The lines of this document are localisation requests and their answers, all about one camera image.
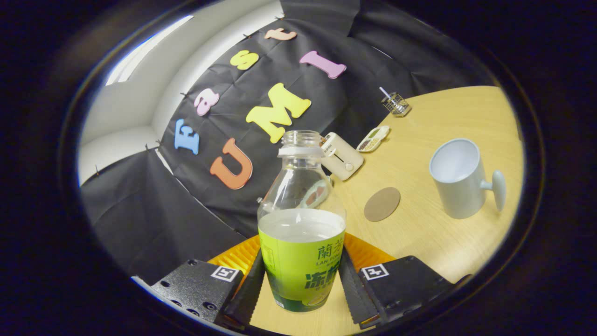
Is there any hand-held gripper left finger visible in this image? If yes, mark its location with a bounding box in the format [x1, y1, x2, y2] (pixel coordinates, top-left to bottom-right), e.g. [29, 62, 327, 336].
[148, 234, 267, 331]

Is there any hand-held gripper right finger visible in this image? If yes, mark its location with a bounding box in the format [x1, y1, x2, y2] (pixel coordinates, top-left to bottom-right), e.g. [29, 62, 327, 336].
[340, 232, 455, 329]

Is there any green label juice bottle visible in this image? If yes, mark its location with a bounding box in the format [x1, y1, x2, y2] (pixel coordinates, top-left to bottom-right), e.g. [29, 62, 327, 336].
[257, 130, 347, 313]

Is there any round brown coaster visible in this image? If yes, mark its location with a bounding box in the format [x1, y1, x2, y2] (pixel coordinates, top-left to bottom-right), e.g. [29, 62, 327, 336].
[364, 187, 401, 222]

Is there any pale grey cup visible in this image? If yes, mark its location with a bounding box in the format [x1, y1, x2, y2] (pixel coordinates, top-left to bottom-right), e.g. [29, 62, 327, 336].
[429, 138, 507, 220]

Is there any wooden table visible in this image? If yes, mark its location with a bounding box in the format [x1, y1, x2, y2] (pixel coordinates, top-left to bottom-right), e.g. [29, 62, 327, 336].
[250, 85, 525, 336]

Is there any pale green plate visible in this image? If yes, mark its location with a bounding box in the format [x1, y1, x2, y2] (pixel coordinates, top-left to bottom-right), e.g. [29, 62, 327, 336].
[298, 179, 333, 210]

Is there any white toaster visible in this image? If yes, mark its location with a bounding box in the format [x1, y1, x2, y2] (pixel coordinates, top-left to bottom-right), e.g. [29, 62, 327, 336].
[320, 132, 364, 182]

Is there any white divided snack tray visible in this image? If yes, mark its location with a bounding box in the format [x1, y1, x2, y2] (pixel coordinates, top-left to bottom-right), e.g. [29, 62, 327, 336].
[356, 125, 390, 153]

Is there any long ceiling light panel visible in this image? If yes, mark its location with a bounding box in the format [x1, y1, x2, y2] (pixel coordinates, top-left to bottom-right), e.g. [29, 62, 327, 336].
[106, 15, 194, 86]

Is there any wire mesh utensil holder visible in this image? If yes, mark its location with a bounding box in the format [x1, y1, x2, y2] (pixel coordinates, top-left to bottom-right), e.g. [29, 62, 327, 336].
[382, 92, 412, 117]

